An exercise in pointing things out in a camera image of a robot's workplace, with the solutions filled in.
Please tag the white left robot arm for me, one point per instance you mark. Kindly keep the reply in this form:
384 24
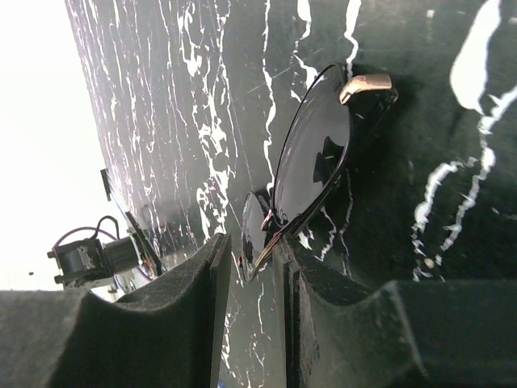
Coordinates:
90 257

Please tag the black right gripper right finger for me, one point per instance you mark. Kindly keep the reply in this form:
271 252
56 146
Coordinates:
336 333

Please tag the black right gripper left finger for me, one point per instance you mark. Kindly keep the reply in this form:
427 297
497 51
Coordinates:
167 333

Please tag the black sunglasses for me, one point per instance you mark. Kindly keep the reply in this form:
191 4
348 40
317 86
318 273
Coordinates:
336 120

